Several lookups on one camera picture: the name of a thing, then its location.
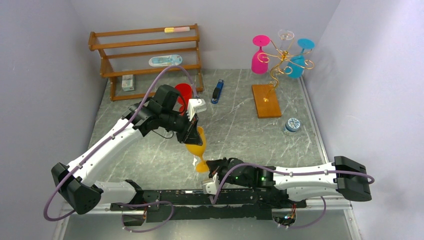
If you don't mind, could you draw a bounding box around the blue hanging wine glass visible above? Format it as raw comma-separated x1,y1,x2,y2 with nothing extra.
283,38,315,79

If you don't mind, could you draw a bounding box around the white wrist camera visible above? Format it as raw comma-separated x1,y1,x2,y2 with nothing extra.
201,173,220,195
187,98,207,121

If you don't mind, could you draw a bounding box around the yellow plastic wine glass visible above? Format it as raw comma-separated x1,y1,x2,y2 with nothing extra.
185,126,210,173

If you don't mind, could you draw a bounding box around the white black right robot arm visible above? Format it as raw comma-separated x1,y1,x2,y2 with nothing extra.
202,156,375,208

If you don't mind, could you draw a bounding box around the small teal white box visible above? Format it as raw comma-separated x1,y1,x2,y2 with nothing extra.
121,74,135,92

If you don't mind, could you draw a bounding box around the gold wire wine glass rack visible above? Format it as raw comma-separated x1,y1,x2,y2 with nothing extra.
251,38,299,119

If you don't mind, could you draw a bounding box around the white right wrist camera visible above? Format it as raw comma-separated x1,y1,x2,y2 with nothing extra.
201,173,220,195

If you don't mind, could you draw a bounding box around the yellow pink eraser bar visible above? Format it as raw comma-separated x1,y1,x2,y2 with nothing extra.
164,26,191,34

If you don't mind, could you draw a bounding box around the blue stapler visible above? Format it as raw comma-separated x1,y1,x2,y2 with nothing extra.
211,79,224,104

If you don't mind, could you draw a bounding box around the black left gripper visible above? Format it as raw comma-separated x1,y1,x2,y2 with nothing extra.
162,110,204,148

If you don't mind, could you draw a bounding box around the red plastic wine glass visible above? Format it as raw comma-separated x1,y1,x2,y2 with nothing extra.
175,83,193,114

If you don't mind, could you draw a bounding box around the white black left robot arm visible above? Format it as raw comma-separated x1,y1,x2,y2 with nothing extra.
51,84,207,215

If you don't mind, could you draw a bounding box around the clear wine glass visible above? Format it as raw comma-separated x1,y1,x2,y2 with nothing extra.
277,29,295,51

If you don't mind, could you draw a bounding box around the pink plastic wine glass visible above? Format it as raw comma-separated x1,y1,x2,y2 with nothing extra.
251,35,271,75

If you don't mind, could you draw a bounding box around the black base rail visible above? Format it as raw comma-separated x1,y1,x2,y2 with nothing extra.
109,188,307,223

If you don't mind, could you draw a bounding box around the wooden shelf rack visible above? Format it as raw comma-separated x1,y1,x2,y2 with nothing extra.
88,23,204,102

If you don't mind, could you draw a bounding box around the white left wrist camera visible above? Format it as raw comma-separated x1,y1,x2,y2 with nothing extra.
187,98,207,121

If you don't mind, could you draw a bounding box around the blue white oval package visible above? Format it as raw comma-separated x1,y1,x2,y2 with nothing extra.
148,54,183,67

